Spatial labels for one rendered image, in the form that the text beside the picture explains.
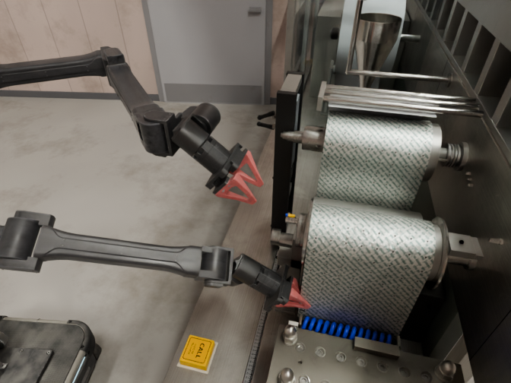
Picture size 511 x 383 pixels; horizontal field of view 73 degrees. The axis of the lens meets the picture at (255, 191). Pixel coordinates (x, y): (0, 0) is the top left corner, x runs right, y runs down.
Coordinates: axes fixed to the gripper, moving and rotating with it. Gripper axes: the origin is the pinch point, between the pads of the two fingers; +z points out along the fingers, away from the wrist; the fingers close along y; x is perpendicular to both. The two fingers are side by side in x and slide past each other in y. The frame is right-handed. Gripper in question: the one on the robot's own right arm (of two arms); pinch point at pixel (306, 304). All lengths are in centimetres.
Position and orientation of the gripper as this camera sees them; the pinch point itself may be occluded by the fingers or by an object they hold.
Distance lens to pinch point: 86.7
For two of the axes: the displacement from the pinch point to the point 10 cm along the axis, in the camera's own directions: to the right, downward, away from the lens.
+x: 4.9, -6.0, -6.4
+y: -2.4, 6.1, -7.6
